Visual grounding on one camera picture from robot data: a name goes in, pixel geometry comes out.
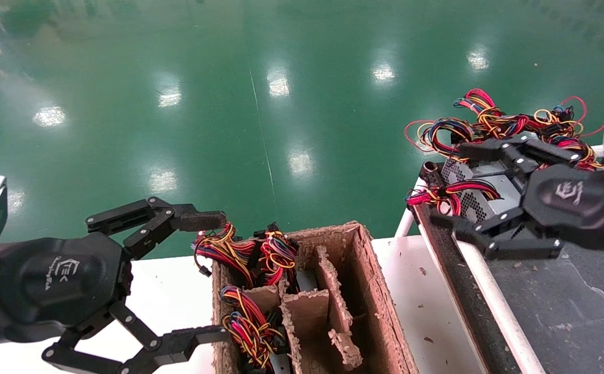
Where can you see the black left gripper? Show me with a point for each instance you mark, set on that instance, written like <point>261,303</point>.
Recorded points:
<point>63,280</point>

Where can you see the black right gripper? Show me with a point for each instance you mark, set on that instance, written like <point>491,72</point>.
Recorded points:
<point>572,202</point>

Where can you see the dark conveyor roller end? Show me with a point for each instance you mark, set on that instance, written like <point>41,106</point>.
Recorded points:
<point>431,174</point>

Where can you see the black conveyor side strip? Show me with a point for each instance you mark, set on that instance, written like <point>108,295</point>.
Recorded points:
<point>458,280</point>

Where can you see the brown cardboard divider box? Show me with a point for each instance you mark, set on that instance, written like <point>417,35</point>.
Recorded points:
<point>369,291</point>

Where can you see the long white conveyor rail tube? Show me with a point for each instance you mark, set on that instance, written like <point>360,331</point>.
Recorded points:
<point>494,301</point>

